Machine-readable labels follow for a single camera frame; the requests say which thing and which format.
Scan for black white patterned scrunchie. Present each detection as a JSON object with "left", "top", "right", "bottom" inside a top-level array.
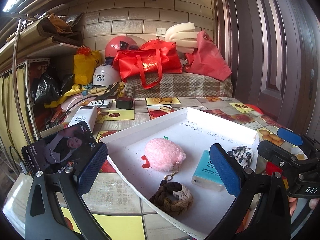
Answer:
[{"left": 227, "top": 146, "right": 253, "bottom": 168}]

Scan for teal tissue pack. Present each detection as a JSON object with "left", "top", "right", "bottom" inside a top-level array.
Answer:
[{"left": 191, "top": 150, "right": 225, "bottom": 191}]

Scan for brown braided rope knot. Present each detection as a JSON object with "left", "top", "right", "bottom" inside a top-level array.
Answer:
[{"left": 149, "top": 180, "right": 194, "bottom": 216}]

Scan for pink fluffy plush keychain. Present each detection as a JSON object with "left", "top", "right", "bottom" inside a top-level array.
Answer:
[{"left": 141, "top": 138, "right": 186, "bottom": 172}]

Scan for person's hand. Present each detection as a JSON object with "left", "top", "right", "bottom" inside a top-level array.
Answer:
[{"left": 288, "top": 197, "right": 319, "bottom": 216}]

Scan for red round plush toy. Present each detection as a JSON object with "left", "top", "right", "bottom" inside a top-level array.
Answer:
[{"left": 265, "top": 161, "right": 283, "bottom": 177}]

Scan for fruit pattern tablecloth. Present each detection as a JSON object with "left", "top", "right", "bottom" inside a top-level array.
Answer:
[{"left": 2, "top": 96, "right": 311, "bottom": 240}]

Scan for black smartphone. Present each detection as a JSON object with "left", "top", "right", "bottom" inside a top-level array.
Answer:
[{"left": 22, "top": 121, "right": 97, "bottom": 176}]

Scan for white shallow tray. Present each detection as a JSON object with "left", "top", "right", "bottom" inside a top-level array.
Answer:
[{"left": 102, "top": 108, "right": 259, "bottom": 239}]

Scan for dark wooden door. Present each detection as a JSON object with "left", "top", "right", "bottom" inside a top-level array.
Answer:
[{"left": 214, "top": 0, "right": 319, "bottom": 139}]

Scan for pink red fabric bag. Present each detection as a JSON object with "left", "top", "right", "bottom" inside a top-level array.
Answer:
[{"left": 184, "top": 31, "right": 232, "bottom": 81}]

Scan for white power bank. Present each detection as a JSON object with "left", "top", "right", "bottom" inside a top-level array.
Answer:
[{"left": 68, "top": 105, "right": 98, "bottom": 132}]

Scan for plaid covered bench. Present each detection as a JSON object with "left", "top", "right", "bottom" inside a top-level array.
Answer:
[{"left": 124, "top": 73, "right": 233, "bottom": 98}]

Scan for black charger cube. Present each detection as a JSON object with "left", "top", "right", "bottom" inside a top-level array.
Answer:
[{"left": 115, "top": 98, "right": 133, "bottom": 110}]

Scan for stacked white foam pads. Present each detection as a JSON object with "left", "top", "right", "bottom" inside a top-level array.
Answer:
[{"left": 164, "top": 22, "right": 198, "bottom": 54}]

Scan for red tote bag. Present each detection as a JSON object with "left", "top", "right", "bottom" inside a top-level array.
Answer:
[{"left": 112, "top": 39, "right": 182, "bottom": 89}]

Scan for white helmet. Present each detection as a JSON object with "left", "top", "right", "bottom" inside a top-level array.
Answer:
[{"left": 92, "top": 64, "right": 120, "bottom": 87}]

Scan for yellow shopping bag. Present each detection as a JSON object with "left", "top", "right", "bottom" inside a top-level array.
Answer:
[{"left": 73, "top": 46, "right": 102, "bottom": 85}]

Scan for metal storage shelf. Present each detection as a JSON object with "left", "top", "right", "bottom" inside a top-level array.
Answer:
[{"left": 0, "top": 12, "right": 83, "bottom": 143}]

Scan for red helmet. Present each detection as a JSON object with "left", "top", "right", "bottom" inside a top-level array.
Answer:
[{"left": 105, "top": 36, "right": 139, "bottom": 57}]

